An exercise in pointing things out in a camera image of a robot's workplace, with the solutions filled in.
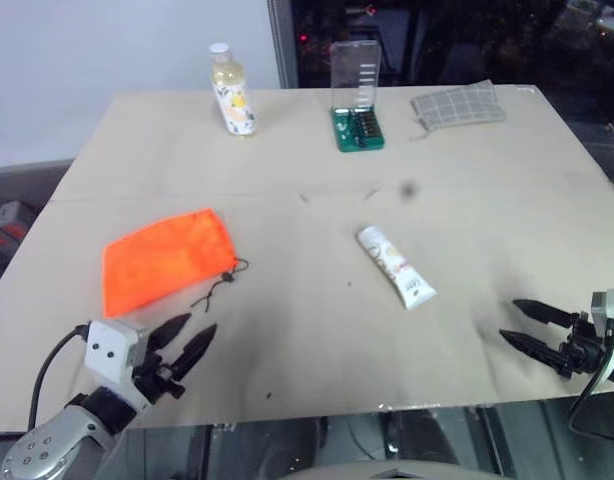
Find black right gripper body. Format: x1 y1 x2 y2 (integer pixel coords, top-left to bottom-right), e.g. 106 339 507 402
559 310 613 381

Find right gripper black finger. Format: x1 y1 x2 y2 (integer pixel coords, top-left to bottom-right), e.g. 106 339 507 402
512 298 574 329
498 329 566 372

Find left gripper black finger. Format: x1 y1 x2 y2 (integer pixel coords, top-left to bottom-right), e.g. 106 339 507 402
146 313 193 354
170 323 219 382

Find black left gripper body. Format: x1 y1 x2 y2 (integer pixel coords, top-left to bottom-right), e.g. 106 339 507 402
131 344 186 401

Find orange drawstring pouch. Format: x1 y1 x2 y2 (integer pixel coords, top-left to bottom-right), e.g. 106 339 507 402
101 208 251 320

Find white cream tube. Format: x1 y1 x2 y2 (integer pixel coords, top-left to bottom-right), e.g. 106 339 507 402
356 225 437 311

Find beige cardboard table cover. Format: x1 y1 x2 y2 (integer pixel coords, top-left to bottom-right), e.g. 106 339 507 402
0 83 614 434

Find dark rounded shape under table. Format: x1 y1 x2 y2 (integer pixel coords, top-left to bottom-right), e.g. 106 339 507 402
384 407 461 466

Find beige robot torso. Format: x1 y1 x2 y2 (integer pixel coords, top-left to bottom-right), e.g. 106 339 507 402
281 462 518 480

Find grey box with red label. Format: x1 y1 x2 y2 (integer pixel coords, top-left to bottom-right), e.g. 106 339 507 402
0 199 34 256

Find grey checked fabric pouch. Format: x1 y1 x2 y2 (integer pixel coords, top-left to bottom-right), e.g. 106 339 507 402
409 78 508 142

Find clear bottle with floral label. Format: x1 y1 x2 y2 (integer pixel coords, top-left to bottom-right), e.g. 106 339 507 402
208 42 260 137

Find green screwdriver bit case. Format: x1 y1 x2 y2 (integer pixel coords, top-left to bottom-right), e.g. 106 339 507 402
329 40 387 153

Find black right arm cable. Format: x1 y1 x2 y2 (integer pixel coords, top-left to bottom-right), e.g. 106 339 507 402
566 319 614 444

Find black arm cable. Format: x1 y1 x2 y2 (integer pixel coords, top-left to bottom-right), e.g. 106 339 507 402
566 319 614 444
27 323 92 432

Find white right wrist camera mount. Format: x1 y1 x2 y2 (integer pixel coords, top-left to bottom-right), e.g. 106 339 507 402
589 288 614 386

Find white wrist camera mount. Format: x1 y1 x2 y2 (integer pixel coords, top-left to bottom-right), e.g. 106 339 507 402
589 288 614 386
84 319 151 411

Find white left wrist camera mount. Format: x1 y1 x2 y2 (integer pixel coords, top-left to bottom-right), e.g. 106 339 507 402
84 319 151 411

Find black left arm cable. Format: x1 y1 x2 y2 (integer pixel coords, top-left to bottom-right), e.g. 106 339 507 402
27 323 92 432

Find grey window frame post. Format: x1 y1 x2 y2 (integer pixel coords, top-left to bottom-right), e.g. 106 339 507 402
265 0 301 90

